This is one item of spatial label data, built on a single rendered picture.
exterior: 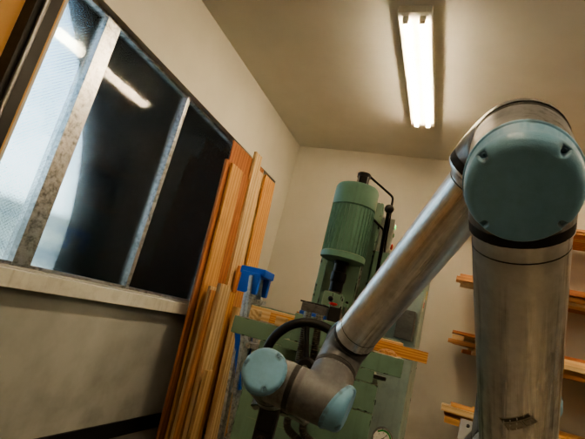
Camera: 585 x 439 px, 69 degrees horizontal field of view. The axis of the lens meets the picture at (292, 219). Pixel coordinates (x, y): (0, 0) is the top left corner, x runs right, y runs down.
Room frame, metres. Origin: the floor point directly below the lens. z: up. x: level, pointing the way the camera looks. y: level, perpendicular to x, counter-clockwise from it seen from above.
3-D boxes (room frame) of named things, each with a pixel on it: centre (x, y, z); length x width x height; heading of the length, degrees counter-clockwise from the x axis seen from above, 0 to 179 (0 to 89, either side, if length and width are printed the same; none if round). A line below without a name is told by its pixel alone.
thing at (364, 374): (1.62, -0.21, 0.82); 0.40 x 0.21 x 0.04; 76
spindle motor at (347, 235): (1.67, -0.23, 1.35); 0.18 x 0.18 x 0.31
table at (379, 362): (1.57, -0.19, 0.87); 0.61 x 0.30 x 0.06; 76
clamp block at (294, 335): (1.49, -0.17, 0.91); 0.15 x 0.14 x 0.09; 76
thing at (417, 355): (1.66, -0.30, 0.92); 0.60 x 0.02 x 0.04; 76
